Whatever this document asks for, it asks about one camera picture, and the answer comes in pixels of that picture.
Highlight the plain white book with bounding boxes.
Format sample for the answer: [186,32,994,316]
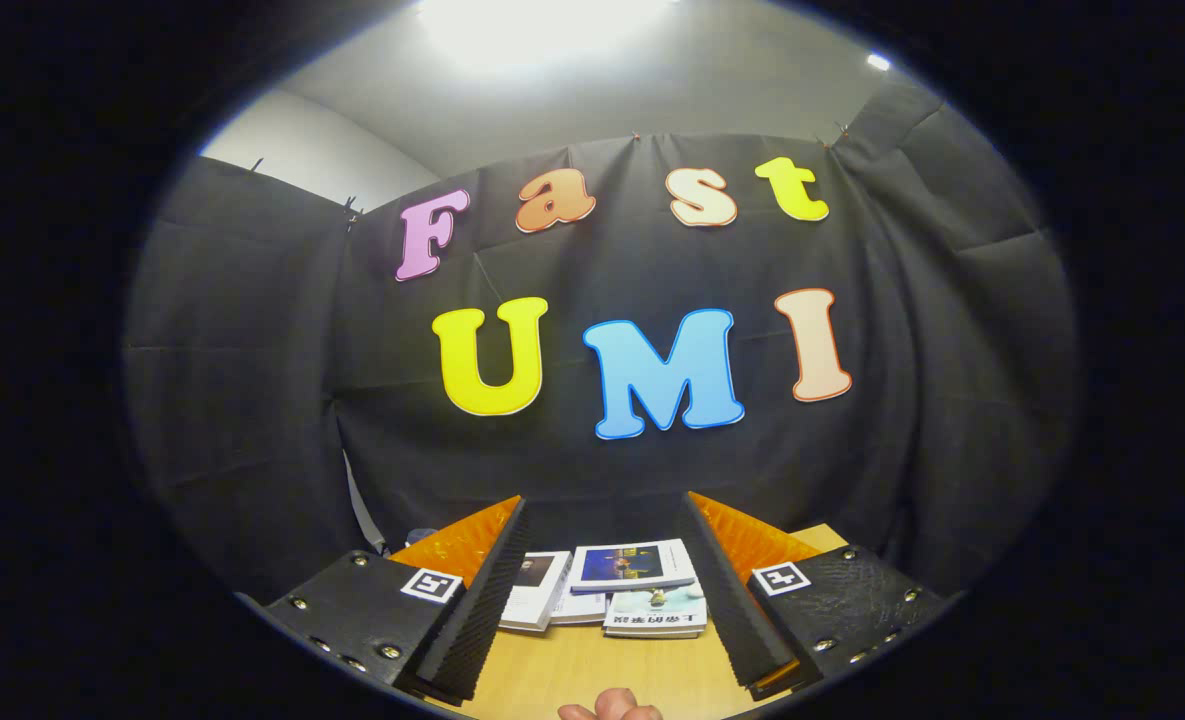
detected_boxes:
[551,589,609,627]

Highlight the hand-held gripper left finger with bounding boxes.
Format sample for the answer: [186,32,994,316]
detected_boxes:
[262,495,531,703]

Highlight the white portrait cover book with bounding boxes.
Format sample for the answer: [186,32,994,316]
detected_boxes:
[498,549,574,634]

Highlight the large ceiling light panel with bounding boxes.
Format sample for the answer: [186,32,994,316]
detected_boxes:
[416,0,684,73]

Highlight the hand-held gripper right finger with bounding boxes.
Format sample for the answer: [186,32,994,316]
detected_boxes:
[677,490,958,693]

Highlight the pale green cover book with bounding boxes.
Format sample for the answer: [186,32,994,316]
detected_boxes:
[603,587,709,640]

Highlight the blue picture cover book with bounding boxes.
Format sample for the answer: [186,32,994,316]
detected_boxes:
[568,539,699,597]

